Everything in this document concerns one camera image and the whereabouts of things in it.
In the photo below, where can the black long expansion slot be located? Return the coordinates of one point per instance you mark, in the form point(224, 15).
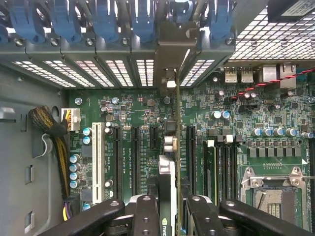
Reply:
point(135, 162)
point(117, 164)
point(191, 159)

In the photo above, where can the green motherboard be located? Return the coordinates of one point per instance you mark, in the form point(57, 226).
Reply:
point(137, 108)

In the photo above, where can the white expansion slot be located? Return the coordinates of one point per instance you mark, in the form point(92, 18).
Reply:
point(98, 159)

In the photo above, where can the black short expansion slot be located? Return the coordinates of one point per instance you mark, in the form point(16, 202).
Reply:
point(154, 138)

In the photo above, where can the silver network port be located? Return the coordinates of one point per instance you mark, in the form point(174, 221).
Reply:
point(288, 72)

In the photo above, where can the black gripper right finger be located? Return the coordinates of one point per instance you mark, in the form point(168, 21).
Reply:
point(204, 218)

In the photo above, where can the silver cpu socket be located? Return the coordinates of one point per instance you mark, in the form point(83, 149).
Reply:
point(270, 199)

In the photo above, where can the white power connector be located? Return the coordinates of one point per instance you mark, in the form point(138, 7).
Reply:
point(71, 119)

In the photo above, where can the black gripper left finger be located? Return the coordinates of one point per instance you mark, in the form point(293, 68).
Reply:
point(145, 216)

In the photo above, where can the silver square port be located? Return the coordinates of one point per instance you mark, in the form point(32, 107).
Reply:
point(269, 73)

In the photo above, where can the thin metal locking lever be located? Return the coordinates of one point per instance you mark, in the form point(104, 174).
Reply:
point(308, 177)

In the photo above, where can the black open pc case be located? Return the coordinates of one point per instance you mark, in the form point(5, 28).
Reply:
point(73, 52)

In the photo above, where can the blue slot clip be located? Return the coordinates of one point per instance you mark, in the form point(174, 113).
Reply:
point(66, 22)
point(144, 22)
point(180, 6)
point(27, 22)
point(105, 22)
point(220, 22)
point(3, 33)

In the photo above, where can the silver usb port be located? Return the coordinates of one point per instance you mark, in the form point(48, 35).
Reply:
point(247, 75)
point(231, 75)

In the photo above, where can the black ram slot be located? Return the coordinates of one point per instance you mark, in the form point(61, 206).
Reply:
point(312, 184)
point(220, 169)
point(236, 157)
point(228, 169)

